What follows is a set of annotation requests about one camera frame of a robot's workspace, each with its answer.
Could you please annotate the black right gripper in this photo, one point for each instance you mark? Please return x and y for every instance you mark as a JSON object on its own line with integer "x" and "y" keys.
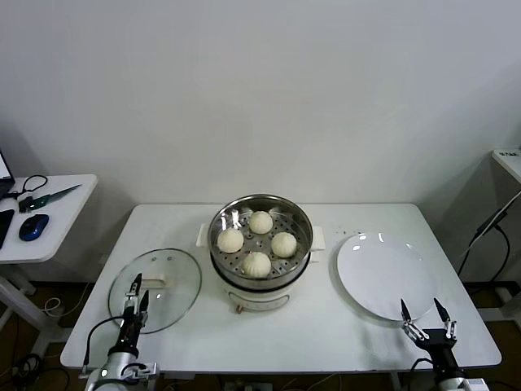
{"x": 439, "y": 344}

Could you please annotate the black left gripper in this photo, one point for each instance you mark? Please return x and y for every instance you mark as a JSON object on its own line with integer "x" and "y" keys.
{"x": 130, "y": 332}

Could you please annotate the round glass pot lid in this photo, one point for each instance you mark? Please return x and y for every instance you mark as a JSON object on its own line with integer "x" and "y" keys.
{"x": 179, "y": 277}

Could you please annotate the white steamed baozi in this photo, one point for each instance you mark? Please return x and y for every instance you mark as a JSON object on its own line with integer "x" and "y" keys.
{"x": 256, "y": 264}
{"x": 230, "y": 240}
{"x": 260, "y": 222}
{"x": 283, "y": 244}

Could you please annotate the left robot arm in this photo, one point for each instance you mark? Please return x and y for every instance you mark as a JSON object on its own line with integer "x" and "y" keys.
{"x": 110, "y": 370}

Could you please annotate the perforated steel steamer basket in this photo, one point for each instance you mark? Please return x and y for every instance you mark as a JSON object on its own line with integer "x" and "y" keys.
{"x": 297, "y": 228}

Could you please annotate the large white round plate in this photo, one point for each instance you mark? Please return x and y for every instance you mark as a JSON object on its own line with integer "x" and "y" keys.
{"x": 386, "y": 277}

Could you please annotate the small white side table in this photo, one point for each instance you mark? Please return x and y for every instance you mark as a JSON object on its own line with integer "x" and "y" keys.
{"x": 69, "y": 220}

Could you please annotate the cream electric cooking pot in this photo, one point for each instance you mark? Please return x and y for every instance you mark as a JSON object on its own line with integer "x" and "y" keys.
{"x": 260, "y": 299}

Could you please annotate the blue computer mouse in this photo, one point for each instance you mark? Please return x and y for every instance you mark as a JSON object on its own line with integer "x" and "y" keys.
{"x": 33, "y": 226}

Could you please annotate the green pointed tool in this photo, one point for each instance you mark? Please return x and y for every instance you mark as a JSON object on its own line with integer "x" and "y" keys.
{"x": 52, "y": 195}

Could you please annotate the grey floor power strip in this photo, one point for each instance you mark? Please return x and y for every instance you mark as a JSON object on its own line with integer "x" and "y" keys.
{"x": 244, "y": 385}

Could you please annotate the black smartphone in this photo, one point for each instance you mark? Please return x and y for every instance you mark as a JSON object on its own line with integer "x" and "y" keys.
{"x": 5, "y": 226}

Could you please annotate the black laptop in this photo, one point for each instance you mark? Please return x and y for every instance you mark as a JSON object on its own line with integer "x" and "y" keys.
{"x": 3, "y": 183}

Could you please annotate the white shelf board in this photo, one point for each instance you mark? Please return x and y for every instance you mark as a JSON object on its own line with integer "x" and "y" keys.
{"x": 509, "y": 161}

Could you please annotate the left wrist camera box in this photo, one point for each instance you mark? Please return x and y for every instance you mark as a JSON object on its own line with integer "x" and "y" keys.
{"x": 142, "y": 368}

